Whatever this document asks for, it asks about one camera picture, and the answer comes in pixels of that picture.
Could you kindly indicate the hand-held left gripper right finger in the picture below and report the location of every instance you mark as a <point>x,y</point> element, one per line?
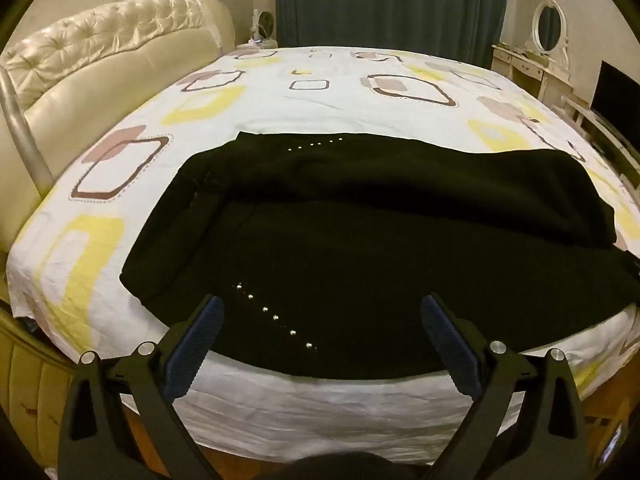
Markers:
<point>450,342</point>

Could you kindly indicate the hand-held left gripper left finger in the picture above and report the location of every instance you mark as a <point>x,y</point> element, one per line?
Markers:
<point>199,342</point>

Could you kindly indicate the black pants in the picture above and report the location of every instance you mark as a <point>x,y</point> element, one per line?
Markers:
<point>350,240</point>

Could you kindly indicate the smartphone with lit screen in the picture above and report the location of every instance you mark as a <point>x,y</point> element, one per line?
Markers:
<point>610,445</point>

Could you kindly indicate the white television stand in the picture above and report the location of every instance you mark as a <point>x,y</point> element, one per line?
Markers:
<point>600,130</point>

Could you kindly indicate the patterned white bed sheet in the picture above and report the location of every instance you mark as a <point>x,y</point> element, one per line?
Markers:
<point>325,105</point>

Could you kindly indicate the grey metal pole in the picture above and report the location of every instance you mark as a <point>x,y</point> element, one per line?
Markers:
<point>20,130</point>

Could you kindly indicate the cream dressing table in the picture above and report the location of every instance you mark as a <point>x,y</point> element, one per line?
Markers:
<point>525,72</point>

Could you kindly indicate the black flat television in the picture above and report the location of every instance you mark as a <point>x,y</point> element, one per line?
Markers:
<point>617,95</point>

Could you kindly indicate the small white desk fan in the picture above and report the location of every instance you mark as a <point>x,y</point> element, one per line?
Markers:
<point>265,27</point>

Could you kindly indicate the white oval vanity mirror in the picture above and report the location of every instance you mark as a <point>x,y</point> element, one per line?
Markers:
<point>550,27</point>

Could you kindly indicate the dark teal curtain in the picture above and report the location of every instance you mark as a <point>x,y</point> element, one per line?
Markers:
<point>390,5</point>

